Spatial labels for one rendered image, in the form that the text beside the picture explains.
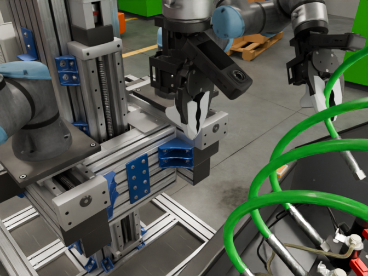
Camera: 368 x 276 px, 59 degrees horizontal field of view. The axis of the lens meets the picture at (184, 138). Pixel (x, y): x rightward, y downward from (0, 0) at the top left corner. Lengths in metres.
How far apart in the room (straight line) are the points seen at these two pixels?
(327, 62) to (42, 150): 0.70
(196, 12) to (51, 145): 0.55
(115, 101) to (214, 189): 1.35
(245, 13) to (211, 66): 0.35
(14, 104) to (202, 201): 1.63
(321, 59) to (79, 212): 0.66
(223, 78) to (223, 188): 1.87
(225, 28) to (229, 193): 1.63
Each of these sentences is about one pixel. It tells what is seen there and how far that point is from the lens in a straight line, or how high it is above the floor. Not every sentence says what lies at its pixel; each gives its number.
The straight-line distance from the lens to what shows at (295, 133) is 0.53.
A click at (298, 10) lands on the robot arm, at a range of 0.81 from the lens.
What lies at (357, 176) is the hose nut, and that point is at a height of 1.12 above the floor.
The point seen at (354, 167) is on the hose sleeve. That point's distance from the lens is 0.74.
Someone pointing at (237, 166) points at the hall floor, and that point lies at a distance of 2.52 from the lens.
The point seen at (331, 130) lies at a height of 1.18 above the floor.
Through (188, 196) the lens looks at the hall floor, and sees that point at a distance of 2.25.
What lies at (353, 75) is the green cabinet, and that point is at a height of 0.16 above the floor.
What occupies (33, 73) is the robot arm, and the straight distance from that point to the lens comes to 0.83.
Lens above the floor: 1.55
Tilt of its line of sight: 33 degrees down
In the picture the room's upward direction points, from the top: straight up
